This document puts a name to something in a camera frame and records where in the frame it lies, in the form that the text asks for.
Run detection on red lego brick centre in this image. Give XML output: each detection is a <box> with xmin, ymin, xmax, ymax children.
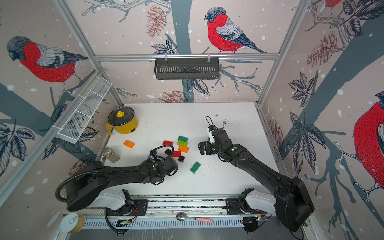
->
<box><xmin>172</xmin><ymin>151</ymin><xmax>181</xmax><ymax>158</ymax></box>

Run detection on yellow pot with black lid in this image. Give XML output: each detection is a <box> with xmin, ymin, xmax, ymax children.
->
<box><xmin>106</xmin><ymin>107</ymin><xmax>139</xmax><ymax>136</ymax></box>

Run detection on red lego brick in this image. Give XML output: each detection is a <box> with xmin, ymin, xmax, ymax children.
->
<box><xmin>172</xmin><ymin>151</ymin><xmax>181</xmax><ymax>158</ymax></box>
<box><xmin>163</xmin><ymin>141</ymin><xmax>174</xmax><ymax>146</ymax></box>

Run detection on black hanging wire basket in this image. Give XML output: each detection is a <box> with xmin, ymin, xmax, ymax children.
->
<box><xmin>154</xmin><ymin>58</ymin><xmax>220</xmax><ymax>80</ymax></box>

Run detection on small glass spice jar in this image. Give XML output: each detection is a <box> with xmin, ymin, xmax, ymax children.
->
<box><xmin>102</xmin><ymin>147</ymin><xmax>120</xmax><ymax>163</ymax></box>

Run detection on red lego brick upper left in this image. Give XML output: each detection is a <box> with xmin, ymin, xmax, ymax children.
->
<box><xmin>163</xmin><ymin>141</ymin><xmax>174</xmax><ymax>146</ymax></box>

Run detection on lime green lego brick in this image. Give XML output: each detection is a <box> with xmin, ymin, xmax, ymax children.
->
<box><xmin>177</xmin><ymin>140</ymin><xmax>188</xmax><ymax>147</ymax></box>

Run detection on spoon with pink handle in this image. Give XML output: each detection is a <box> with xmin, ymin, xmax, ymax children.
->
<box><xmin>176</xmin><ymin>212</ymin><xmax>213</xmax><ymax>224</ymax></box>

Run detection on orange lego brick far left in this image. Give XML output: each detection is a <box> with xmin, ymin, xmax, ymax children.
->
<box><xmin>124</xmin><ymin>140</ymin><xmax>135</xmax><ymax>149</ymax></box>

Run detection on white wire mesh shelf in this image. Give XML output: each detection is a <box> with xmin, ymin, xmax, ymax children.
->
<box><xmin>56</xmin><ymin>75</ymin><xmax>112</xmax><ymax>144</ymax></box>

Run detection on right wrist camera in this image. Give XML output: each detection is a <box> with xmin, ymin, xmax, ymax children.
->
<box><xmin>207</xmin><ymin>125</ymin><xmax>216</xmax><ymax>144</ymax></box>

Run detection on black small lego brick right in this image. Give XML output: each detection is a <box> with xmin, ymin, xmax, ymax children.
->
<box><xmin>178</xmin><ymin>156</ymin><xmax>185</xmax><ymax>163</ymax></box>

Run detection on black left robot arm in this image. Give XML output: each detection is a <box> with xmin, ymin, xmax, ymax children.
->
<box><xmin>55</xmin><ymin>145</ymin><xmax>178</xmax><ymax>235</ymax></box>

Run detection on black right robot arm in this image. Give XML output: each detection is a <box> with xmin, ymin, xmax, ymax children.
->
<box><xmin>198</xmin><ymin>125</ymin><xmax>315</xmax><ymax>232</ymax></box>

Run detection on orange lego brick in stack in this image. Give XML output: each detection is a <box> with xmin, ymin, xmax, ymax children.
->
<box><xmin>179</xmin><ymin>146</ymin><xmax>190</xmax><ymax>154</ymax></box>

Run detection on green lego brick lower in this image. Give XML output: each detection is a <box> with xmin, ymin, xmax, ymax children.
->
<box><xmin>190</xmin><ymin>162</ymin><xmax>201</xmax><ymax>174</ymax></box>

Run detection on dark green lego brick top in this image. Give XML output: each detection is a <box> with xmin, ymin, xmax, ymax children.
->
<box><xmin>178</xmin><ymin>136</ymin><xmax>188</xmax><ymax>143</ymax></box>

